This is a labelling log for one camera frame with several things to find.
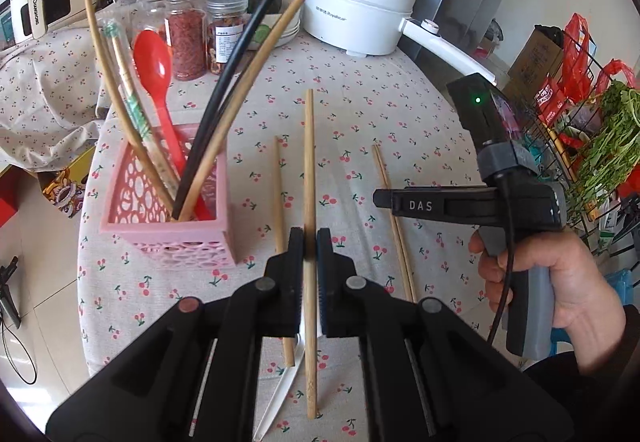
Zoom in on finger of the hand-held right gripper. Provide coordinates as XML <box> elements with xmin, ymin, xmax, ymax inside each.
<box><xmin>372</xmin><ymin>189</ymin><xmax>448</xmax><ymax>219</ymax></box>

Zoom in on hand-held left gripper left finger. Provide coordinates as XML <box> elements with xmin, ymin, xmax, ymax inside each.
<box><xmin>45</xmin><ymin>226</ymin><xmax>307</xmax><ymax>442</ymax></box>

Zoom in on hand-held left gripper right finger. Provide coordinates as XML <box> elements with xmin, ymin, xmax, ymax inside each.
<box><xmin>315</xmin><ymin>227</ymin><xmax>576</xmax><ymax>442</ymax></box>

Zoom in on white plastic knife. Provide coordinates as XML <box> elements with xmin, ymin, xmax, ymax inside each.
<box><xmin>252</xmin><ymin>332</ymin><xmax>306</xmax><ymax>442</ymax></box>

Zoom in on pink perforated utensil holder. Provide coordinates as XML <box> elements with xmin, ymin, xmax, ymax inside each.
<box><xmin>99</xmin><ymin>122</ymin><xmax>237</xmax><ymax>268</ymax></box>

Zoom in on dark wooden chopstick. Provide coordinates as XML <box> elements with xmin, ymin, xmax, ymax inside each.
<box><xmin>177</xmin><ymin>0</ymin><xmax>347</xmax><ymax>222</ymax></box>

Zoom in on black chopstick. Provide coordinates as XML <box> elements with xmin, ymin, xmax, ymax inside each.
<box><xmin>172</xmin><ymin>0</ymin><xmax>328</xmax><ymax>221</ymax></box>

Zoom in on green print chopsticks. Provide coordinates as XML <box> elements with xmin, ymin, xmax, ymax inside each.
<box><xmin>102</xmin><ymin>20</ymin><xmax>181</xmax><ymax>193</ymax></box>

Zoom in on red plastic spoon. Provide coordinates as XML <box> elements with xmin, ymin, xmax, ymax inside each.
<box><xmin>132</xmin><ymin>29</ymin><xmax>211</xmax><ymax>220</ymax></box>

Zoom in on long bamboo chopstick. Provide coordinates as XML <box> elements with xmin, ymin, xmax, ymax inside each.
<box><xmin>81</xmin><ymin>0</ymin><xmax>175</xmax><ymax>215</ymax></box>

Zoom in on person's right forearm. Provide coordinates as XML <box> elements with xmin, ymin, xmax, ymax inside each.
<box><xmin>522</xmin><ymin>347</ymin><xmax>640</xmax><ymax>442</ymax></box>

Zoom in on person's right hand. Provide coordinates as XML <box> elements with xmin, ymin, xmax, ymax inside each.
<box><xmin>468</xmin><ymin>227</ymin><xmax>627</xmax><ymax>375</ymax></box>

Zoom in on cherry print tablecloth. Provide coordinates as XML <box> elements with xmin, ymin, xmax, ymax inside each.
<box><xmin>0</xmin><ymin>0</ymin><xmax>506</xmax><ymax>442</ymax></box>

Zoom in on green leafy vegetables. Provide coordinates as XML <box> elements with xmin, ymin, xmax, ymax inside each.
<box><xmin>562</xmin><ymin>81</ymin><xmax>640</xmax><ymax>203</ymax></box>

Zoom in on red snack packet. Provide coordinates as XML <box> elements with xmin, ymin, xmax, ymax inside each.
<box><xmin>537</xmin><ymin>77</ymin><xmax>568</xmax><ymax>120</ymax></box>

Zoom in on blue plastic stool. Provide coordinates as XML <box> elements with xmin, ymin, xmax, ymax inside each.
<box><xmin>605</xmin><ymin>272</ymin><xmax>640</xmax><ymax>308</ymax></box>

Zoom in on brown cardboard box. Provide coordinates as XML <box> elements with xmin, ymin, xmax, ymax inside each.
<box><xmin>502</xmin><ymin>25</ymin><xmax>571</xmax><ymax>98</ymax></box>

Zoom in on red plastic bag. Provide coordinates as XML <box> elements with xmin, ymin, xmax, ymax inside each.
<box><xmin>562</xmin><ymin>12</ymin><xmax>638</xmax><ymax>103</ymax></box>

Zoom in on white electric pot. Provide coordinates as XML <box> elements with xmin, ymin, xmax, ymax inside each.
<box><xmin>302</xmin><ymin>0</ymin><xmax>498</xmax><ymax>86</ymax></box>

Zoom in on white bowl with dark squash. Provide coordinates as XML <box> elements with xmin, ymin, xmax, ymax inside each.
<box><xmin>247</xmin><ymin>0</ymin><xmax>302</xmax><ymax>49</ymax></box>

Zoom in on labelled glass jar dried fruit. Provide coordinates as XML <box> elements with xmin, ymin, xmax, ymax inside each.
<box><xmin>206</xmin><ymin>0</ymin><xmax>250</xmax><ymax>76</ymax></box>

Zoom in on colourful printed box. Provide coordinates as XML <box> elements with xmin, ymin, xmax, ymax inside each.
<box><xmin>42</xmin><ymin>167</ymin><xmax>91</xmax><ymax>218</ymax></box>

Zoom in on glass jar red berries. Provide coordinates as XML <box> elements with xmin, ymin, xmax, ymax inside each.
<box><xmin>163</xmin><ymin>0</ymin><xmax>209</xmax><ymax>82</ymax></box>

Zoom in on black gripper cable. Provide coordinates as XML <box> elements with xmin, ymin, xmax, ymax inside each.
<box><xmin>487</xmin><ymin>175</ymin><xmax>516</xmax><ymax>345</ymax></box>

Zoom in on black wire rack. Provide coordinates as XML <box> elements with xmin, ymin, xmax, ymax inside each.
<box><xmin>520</xmin><ymin>30</ymin><xmax>640</xmax><ymax>273</ymax></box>

